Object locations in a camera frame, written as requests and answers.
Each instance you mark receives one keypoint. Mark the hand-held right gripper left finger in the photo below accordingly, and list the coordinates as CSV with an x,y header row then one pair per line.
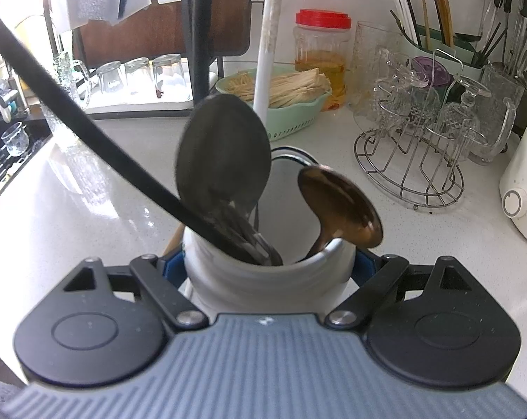
x,y
174,266

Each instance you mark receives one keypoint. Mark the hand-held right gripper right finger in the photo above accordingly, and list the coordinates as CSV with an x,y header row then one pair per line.
x,y
364,266

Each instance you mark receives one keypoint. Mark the brown wooden chopstick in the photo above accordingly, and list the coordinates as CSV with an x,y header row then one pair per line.
x,y
174,240

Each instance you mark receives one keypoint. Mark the copper spoon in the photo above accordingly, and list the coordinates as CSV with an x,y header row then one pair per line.
x,y
337,200

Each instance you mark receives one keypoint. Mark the white ceramic jar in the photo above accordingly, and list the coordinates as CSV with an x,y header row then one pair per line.
x,y
267,288

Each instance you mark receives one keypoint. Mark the silver spoon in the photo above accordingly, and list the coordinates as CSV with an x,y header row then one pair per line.
x,y
222,152

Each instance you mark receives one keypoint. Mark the black chopstick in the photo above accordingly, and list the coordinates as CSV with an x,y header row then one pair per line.
x,y
71,112

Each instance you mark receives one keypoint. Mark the white chopstick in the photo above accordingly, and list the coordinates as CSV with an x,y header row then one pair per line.
x,y
265,74

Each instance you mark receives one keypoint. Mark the green plastic basket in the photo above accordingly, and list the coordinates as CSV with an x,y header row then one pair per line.
x,y
294,120

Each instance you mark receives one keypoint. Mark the crystal goblet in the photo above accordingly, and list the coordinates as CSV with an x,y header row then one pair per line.
x,y
462,122

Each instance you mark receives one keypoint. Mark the white electric cooker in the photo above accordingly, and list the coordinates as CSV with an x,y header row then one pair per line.
x,y
525,192

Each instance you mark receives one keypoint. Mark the clear stemmed glass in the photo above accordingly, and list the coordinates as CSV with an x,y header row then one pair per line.
x,y
398,83

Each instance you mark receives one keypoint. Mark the clear glass tumbler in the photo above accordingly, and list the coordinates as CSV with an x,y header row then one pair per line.
x,y
110,78
170,76
139,76

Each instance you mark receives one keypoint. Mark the bundle of bamboo sticks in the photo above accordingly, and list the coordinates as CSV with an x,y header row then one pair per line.
x,y
294,87

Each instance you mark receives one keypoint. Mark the small crystal glass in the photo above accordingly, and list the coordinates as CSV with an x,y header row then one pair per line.
x,y
15,137

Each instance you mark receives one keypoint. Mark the tall clear glass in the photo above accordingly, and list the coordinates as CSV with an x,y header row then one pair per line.
x,y
368,61

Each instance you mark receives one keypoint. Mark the textured glass mug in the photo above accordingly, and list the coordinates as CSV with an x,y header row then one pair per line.
x,y
64,91

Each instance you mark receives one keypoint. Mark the textured glass pitcher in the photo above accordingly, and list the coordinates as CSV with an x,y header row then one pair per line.
x,y
503,109

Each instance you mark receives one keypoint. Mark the red lid plastic jar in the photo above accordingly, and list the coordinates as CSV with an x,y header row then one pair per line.
x,y
322,43

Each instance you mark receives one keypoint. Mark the metal faucet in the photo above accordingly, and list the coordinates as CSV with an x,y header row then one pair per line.
x,y
5,102

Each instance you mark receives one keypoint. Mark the wooden cutting board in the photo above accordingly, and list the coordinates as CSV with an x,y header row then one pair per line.
x,y
167,30

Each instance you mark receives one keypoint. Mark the black metal rack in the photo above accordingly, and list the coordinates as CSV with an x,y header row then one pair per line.
x,y
202,30

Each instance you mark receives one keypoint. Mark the bunch of assorted chopsticks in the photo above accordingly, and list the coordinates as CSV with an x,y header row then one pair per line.
x,y
425,13

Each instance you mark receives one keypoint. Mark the white hanging cloth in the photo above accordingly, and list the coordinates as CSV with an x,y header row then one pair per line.
x,y
64,8

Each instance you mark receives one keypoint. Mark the row of hanging kitchen tools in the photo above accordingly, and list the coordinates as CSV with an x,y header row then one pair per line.
x,y
512,17

